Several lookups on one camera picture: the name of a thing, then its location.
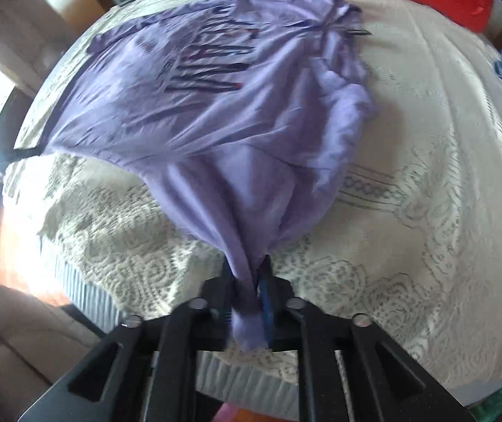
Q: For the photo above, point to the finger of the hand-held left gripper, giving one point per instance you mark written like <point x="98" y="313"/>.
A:
<point x="27" y="154"/>

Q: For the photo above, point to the purple printed t-shirt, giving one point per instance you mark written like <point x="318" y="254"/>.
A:
<point x="216" y="110"/>

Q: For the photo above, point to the pink object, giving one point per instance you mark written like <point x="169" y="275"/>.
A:
<point x="229" y="414"/>

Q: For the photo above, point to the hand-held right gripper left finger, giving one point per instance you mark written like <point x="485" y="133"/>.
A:
<point x="219" y="292"/>

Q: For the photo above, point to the beige lace bedspread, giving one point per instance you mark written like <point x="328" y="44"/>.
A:
<point x="409" y="193"/>

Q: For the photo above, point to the beige leather sofa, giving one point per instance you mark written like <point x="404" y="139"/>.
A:
<point x="18" y="351"/>

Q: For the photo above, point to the dark green cloth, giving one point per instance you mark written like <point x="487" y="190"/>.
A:
<point x="495" y="406"/>

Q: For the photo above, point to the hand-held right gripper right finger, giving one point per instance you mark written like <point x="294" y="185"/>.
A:
<point x="267" y="301"/>

